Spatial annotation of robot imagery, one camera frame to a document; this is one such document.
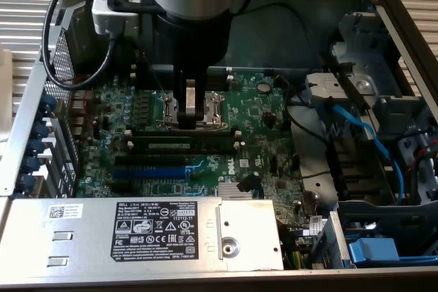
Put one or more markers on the black plug with blue tab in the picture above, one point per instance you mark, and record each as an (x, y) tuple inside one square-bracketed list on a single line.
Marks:
[(247, 184)]

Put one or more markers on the white QR code sticker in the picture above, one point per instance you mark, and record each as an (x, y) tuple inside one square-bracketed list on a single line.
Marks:
[(65, 211)]

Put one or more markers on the silver port stack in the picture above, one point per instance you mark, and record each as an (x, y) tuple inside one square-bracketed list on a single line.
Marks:
[(80, 107)]

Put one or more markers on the green RAM stick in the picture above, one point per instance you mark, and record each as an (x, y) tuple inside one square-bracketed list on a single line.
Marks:
[(205, 143)]

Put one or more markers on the long black expansion slot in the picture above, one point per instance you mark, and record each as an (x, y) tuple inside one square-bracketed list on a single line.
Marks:
[(150, 160)]

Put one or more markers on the thin metal locking lever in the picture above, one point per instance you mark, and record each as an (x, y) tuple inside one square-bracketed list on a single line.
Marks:
[(154, 76)]

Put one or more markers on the green Dell motherboard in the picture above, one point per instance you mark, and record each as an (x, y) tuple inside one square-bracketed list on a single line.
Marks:
[(260, 128)]

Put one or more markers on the small white board sticker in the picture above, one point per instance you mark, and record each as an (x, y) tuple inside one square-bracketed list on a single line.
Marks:
[(245, 163)]

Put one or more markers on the silver power supply box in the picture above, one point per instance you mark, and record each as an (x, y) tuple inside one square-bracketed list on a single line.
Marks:
[(85, 237)]

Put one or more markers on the small silver heat sink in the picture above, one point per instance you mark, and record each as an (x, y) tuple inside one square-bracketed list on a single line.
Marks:
[(231, 191)]

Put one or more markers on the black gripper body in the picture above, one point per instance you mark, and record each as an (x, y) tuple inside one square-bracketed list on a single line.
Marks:
[(195, 42)]

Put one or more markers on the black RAM slot white clips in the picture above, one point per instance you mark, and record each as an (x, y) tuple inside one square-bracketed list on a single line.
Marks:
[(217, 80), (130, 144), (154, 133), (217, 70)]

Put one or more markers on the grey metal drive bracket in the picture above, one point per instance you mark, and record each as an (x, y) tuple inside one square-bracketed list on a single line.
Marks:
[(328, 87)]

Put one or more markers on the metal CPU socket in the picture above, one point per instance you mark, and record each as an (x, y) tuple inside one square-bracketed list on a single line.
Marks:
[(217, 107)]

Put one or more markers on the long blue expansion slot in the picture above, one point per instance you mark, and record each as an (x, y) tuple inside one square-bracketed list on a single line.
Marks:
[(150, 173)]

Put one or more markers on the black power supply label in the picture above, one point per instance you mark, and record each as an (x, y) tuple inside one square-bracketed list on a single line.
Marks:
[(154, 234)]

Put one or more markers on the white barcode sticker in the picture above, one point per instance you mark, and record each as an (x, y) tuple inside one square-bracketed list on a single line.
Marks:
[(316, 223)]

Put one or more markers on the short black expansion slot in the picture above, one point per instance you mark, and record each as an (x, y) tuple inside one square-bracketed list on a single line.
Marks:
[(122, 187)]

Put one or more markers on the round coin battery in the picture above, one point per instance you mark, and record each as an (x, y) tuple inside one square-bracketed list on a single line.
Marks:
[(263, 87)]

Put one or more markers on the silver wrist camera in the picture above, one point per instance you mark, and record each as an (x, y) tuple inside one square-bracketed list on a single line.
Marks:
[(102, 18)]

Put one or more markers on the blue plastic drive caddy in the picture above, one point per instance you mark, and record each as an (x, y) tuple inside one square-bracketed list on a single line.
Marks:
[(373, 249)]

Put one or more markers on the grey metal disk bay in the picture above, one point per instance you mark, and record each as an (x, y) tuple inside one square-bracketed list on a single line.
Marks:
[(369, 52)]

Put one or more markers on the grey metal PC case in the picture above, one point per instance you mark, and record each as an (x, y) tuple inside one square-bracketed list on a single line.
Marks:
[(291, 39)]

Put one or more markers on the blue card slot latch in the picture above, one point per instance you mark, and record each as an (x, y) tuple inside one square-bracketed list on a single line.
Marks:
[(48, 103), (36, 146), (25, 181), (41, 130), (30, 163)]

